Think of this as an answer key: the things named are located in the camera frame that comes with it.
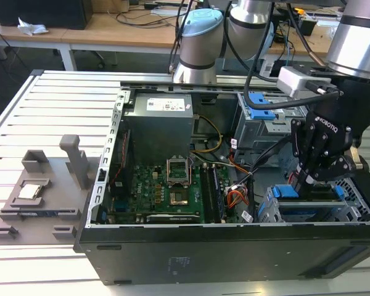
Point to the silver camera box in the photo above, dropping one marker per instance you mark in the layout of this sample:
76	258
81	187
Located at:
296	80

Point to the silver CPU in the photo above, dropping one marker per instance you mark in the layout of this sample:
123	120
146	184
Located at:
29	191

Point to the small yellow tool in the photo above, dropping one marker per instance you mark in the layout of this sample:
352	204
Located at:
299	11

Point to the small black box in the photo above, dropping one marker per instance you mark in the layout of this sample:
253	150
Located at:
306	27

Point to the grey metal drive cage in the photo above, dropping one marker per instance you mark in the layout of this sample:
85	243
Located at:
256	132

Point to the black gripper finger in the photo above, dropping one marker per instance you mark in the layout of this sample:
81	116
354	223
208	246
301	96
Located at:
336	166
300	145

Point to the black PC case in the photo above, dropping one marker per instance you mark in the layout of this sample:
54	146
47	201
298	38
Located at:
203	256

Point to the crumpled white paper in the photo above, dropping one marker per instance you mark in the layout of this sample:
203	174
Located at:
31	27

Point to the black graphics card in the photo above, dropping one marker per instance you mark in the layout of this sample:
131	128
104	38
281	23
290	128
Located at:
172	219

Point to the grey power supply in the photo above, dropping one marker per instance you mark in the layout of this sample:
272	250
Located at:
160	129

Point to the large black box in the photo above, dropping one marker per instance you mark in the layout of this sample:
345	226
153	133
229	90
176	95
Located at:
40	13

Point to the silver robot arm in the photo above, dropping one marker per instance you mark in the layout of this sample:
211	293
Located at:
197	43

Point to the hard disk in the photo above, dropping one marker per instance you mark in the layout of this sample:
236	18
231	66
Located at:
285	191

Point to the grey parts rack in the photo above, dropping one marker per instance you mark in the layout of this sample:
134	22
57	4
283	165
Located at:
58	185

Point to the cluttered wooden desk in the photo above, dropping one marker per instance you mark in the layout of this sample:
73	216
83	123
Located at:
314	46

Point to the blue empty disk carrier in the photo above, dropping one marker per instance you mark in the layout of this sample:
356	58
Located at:
260	112

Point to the black RAM slot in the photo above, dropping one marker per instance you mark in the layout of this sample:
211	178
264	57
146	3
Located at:
207	194
219	194

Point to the metal disk bay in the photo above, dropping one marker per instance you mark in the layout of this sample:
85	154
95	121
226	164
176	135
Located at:
354	197

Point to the RAM stick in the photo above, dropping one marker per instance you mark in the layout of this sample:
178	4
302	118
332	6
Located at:
40	213

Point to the metal locking lever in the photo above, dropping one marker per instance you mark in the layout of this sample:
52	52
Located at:
190	169

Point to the CPU socket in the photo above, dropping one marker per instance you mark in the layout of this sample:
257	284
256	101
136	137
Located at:
179	198

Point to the long wooden desk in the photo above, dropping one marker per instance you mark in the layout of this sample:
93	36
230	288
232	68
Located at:
111	35

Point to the green motherboard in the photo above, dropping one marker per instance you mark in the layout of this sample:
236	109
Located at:
148	188

